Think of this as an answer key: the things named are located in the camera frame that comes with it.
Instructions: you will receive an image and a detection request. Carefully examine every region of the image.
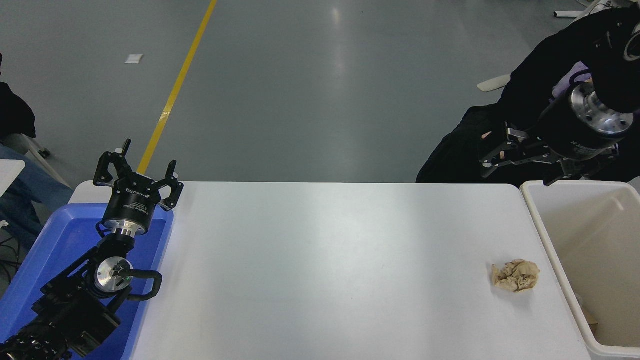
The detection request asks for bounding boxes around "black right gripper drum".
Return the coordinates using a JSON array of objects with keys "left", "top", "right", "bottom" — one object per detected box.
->
[{"left": 537, "top": 95, "right": 621, "bottom": 162}]

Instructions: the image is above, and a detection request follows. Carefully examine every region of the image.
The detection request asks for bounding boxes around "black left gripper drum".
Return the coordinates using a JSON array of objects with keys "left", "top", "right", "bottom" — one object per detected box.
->
[{"left": 102, "top": 173, "right": 163, "bottom": 232}]

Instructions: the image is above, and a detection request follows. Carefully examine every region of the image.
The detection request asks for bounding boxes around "tan paper ball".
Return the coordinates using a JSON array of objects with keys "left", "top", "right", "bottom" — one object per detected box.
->
[{"left": 491, "top": 259, "right": 541, "bottom": 294}]

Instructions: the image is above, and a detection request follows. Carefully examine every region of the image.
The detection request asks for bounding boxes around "seated person in black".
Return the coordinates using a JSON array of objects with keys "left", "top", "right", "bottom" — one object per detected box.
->
[{"left": 416, "top": 5, "right": 640, "bottom": 185}]

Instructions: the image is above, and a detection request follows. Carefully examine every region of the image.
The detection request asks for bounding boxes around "large pale plastic bin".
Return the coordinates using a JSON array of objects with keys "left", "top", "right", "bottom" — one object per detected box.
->
[{"left": 520, "top": 180, "right": 640, "bottom": 360}]

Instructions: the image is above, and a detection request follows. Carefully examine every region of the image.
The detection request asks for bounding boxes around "white chair base leg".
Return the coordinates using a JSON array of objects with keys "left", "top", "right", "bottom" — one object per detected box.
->
[{"left": 477, "top": 74, "right": 512, "bottom": 93}]

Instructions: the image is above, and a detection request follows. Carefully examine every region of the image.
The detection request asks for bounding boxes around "grey chair leg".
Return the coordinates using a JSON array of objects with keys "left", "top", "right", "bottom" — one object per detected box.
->
[{"left": 10, "top": 133, "right": 71, "bottom": 190}]

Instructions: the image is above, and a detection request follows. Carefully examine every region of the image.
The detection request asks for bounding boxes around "blue plastic tray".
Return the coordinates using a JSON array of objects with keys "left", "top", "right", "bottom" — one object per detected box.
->
[{"left": 0, "top": 202, "right": 175, "bottom": 360}]

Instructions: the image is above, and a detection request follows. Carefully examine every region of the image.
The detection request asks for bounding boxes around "seated person in jeans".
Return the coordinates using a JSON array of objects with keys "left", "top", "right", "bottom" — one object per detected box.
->
[{"left": 0, "top": 52, "right": 75, "bottom": 251}]

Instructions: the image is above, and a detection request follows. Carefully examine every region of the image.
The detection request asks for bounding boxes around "white office chair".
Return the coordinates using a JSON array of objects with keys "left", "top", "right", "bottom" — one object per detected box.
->
[{"left": 553, "top": 0, "right": 623, "bottom": 21}]

